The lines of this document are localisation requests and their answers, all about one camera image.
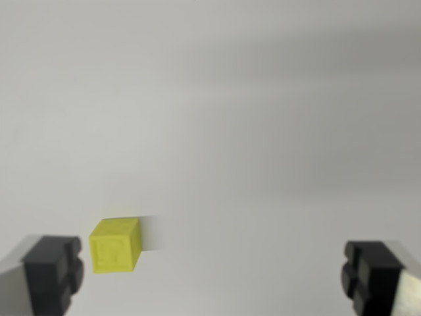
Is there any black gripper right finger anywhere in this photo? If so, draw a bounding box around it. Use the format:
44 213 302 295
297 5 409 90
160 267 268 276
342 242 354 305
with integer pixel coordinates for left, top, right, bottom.
340 239 421 316

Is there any yellow cube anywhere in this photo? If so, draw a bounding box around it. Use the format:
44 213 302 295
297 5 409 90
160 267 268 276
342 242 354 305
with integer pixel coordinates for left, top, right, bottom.
88 217 145 275

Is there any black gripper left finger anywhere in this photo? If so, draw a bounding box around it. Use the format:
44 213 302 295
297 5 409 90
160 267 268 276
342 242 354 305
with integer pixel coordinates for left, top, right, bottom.
0 234 85 316

